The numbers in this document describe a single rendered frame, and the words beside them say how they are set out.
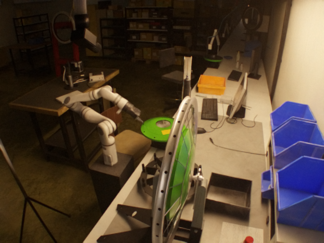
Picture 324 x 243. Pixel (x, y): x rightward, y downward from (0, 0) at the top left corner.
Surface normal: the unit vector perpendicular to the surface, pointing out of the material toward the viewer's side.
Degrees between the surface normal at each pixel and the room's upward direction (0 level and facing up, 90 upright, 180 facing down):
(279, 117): 88
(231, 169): 0
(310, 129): 88
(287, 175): 88
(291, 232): 0
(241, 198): 0
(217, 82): 86
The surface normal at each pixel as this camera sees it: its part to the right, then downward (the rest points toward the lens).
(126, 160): 0.00, -0.86
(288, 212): -0.35, 0.51
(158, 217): -0.28, 0.18
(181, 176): 0.80, 0.05
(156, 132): -0.12, -0.69
